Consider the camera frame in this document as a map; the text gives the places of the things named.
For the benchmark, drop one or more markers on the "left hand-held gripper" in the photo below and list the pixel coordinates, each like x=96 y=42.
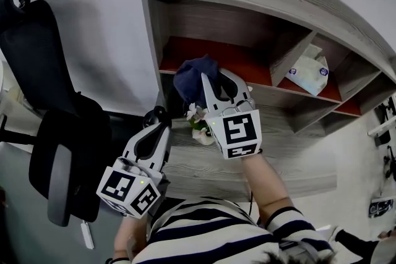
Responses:
x=120 y=188

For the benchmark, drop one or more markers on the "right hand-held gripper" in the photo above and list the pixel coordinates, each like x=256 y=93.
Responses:
x=239 y=133

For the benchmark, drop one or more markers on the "dark blue wiping cloth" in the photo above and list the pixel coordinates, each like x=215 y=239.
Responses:
x=191 y=77

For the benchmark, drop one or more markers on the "grey wooden shelf unit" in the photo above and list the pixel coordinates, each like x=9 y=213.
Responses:
x=216 y=18

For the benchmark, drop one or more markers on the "person's right forearm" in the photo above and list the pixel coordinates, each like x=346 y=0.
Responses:
x=266 y=185

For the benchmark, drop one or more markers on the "person's left forearm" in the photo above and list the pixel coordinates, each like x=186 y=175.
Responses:
x=130 y=238

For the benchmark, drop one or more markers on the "grey wood-grain table top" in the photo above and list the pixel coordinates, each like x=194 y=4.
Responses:
x=216 y=170

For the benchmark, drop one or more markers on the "pink flowers in white pot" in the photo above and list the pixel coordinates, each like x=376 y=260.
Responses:
x=198 y=133

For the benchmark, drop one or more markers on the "white tissue packet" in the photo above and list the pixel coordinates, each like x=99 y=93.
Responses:
x=309 y=74

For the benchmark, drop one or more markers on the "person's striped shirt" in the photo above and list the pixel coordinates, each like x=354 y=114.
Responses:
x=201 y=235

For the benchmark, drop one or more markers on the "white power strip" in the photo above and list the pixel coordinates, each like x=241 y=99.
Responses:
x=87 y=235

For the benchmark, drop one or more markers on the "black mesh office chair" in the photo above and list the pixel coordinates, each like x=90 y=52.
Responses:
x=37 y=71

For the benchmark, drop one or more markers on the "white rack with black devices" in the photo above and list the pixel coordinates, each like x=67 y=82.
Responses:
x=385 y=133

